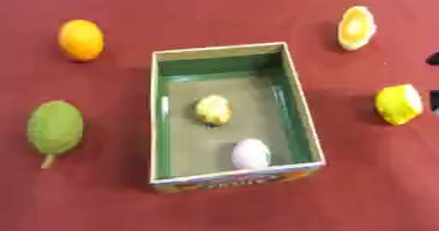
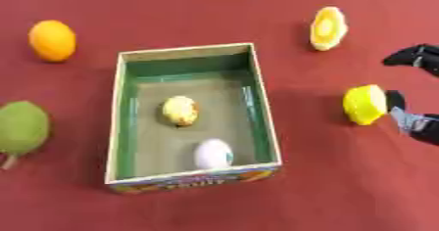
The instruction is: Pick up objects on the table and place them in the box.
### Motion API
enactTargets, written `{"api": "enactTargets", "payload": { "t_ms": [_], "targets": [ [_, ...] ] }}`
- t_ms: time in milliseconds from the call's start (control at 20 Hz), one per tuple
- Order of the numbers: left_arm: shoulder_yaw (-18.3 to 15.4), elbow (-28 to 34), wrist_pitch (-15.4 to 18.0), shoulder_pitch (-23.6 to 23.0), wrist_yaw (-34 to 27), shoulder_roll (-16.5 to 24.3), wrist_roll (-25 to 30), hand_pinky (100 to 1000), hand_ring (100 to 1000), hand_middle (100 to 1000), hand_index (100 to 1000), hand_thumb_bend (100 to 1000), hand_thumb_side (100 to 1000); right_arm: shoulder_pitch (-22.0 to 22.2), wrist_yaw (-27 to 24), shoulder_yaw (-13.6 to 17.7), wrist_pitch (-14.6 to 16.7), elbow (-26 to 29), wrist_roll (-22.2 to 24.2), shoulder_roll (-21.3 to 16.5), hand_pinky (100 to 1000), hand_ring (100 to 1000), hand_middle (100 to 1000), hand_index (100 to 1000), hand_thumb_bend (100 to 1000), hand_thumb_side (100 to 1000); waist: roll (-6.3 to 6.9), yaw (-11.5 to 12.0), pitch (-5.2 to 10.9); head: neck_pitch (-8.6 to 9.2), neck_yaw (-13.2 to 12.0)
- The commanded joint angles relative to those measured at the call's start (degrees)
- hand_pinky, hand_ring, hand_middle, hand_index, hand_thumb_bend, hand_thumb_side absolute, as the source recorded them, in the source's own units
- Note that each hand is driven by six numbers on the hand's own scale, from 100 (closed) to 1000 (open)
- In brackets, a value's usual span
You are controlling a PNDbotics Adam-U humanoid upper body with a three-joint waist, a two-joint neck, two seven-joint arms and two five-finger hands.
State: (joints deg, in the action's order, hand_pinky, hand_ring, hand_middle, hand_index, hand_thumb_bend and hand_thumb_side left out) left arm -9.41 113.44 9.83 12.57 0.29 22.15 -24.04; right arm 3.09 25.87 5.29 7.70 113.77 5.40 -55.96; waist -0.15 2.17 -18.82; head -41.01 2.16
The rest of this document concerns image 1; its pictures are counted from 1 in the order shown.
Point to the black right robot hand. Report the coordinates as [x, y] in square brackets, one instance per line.
[435, 99]

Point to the cardboard box with green inside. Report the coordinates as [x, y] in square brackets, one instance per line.
[240, 111]

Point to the yellow toy lemon half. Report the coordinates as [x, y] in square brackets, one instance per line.
[396, 104]

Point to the white toy egg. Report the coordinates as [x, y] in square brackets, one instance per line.
[251, 154]

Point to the small yellow toy fruit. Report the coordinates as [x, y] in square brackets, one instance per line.
[213, 110]

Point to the orange toy fruit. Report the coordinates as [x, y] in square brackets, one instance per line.
[80, 40]

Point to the green toy fruit with stem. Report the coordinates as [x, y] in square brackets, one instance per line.
[55, 127]

